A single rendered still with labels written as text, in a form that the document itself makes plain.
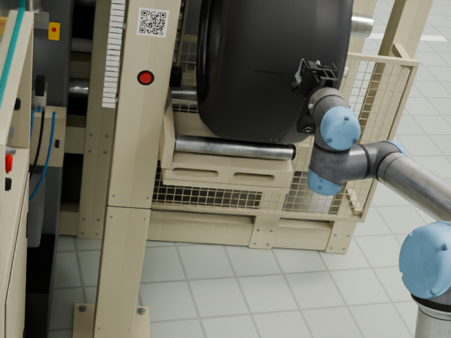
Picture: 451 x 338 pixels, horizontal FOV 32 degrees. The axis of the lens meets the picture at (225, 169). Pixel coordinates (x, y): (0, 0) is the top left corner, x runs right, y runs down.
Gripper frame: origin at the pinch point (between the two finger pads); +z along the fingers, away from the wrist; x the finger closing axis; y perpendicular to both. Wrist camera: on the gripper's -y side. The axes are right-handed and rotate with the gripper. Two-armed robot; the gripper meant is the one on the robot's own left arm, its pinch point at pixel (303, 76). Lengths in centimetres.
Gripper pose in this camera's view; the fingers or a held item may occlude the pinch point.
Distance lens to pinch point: 184.5
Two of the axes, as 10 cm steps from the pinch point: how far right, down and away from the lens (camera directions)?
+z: -1.3, -4.8, 8.7
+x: -9.8, -0.8, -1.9
